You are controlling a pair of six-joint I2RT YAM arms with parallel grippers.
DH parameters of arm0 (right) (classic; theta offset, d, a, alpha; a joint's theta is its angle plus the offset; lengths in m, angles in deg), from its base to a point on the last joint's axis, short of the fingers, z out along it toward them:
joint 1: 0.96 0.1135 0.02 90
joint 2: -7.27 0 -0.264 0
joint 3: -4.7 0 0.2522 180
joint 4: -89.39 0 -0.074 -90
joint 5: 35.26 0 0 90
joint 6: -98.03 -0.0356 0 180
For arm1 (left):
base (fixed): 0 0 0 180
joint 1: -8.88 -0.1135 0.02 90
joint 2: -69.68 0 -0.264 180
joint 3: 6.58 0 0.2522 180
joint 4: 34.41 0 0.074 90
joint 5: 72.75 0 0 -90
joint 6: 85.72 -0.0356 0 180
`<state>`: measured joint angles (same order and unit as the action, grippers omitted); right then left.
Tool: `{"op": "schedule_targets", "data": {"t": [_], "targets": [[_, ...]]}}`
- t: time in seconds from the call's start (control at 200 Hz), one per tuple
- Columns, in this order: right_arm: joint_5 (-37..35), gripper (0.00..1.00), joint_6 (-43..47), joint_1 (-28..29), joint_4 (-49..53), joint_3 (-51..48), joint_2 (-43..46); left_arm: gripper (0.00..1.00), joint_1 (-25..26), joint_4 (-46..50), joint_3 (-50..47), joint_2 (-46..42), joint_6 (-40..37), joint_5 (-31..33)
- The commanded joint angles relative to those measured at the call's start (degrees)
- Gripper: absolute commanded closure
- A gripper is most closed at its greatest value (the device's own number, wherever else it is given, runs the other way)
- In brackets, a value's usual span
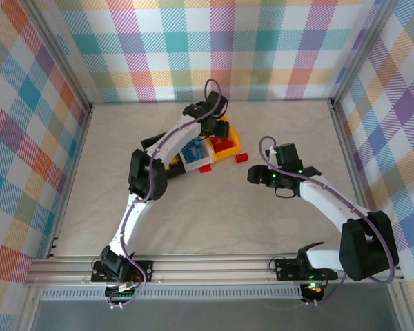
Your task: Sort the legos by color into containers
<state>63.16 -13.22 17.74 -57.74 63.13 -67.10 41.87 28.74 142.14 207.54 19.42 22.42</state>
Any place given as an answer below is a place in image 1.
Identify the yellow plastic bin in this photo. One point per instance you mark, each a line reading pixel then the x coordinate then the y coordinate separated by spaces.
pixel 227 155

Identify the white plastic bin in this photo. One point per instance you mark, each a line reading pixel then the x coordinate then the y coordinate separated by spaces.
pixel 200 165

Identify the yellow lego brick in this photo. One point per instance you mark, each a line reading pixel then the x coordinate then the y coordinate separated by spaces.
pixel 175 161

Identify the black plastic bin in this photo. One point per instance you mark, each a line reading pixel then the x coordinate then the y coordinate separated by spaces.
pixel 150 141

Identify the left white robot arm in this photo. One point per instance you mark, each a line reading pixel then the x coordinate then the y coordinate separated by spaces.
pixel 131 220

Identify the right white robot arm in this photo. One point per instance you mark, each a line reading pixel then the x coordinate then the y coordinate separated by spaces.
pixel 331 200

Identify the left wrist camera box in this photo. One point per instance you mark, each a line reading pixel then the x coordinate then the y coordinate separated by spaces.
pixel 216 103

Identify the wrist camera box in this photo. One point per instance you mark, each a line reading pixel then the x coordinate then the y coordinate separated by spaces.
pixel 288 157
pixel 216 103

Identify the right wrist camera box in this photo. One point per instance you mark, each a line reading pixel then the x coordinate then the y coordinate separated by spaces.
pixel 288 157

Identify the aluminium side rail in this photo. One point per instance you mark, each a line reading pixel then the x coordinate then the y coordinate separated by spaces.
pixel 73 172
pixel 353 172

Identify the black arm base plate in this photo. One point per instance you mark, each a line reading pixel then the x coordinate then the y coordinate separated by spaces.
pixel 145 270
pixel 286 269

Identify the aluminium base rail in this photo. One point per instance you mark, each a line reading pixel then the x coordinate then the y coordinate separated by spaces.
pixel 210 267

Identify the aluminium frame post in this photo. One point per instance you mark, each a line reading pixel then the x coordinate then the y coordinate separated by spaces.
pixel 360 51
pixel 57 51

